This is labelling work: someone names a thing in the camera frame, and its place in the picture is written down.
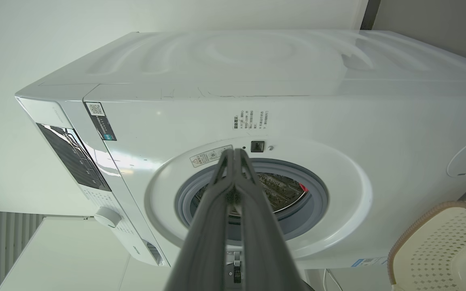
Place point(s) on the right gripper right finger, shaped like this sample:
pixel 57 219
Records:
pixel 265 250

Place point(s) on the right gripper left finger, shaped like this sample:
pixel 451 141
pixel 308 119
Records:
pixel 204 242

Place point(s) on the red and white garment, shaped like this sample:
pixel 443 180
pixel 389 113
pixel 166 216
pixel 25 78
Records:
pixel 303 187

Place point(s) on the metal washing machine door hinge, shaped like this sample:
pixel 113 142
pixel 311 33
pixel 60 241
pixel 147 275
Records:
pixel 237 275

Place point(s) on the stainless steel washing machine drum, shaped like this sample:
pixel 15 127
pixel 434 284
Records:
pixel 281 194

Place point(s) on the white plastic control dial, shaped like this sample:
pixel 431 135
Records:
pixel 107 217

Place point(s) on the cream perforated laundry basket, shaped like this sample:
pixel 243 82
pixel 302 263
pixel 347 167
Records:
pixel 451 250

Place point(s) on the grey warning triangle sticker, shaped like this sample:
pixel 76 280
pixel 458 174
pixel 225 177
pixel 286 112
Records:
pixel 206 157

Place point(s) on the blue energy label sticker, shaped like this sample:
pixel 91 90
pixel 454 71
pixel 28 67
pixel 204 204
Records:
pixel 368 262

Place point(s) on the white front-load washing machine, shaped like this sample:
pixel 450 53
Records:
pixel 297 101

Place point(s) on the black glossy control panel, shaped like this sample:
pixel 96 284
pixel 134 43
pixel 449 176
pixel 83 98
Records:
pixel 75 157

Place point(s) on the dark QR code sticker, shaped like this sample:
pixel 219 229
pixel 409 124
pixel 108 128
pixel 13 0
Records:
pixel 101 125

